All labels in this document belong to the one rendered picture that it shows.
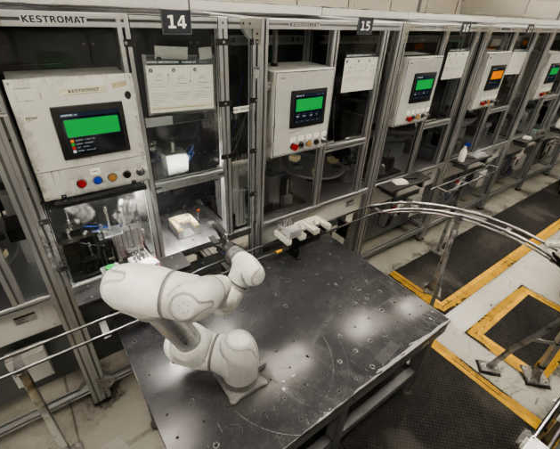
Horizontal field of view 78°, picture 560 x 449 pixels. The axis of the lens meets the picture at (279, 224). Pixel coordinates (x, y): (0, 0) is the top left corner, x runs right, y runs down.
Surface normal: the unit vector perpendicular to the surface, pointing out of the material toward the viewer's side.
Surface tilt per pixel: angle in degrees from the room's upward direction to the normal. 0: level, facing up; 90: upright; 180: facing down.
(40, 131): 90
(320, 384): 0
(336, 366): 0
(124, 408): 0
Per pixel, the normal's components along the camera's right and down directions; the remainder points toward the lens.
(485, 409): 0.05, -0.84
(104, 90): 0.58, 0.46
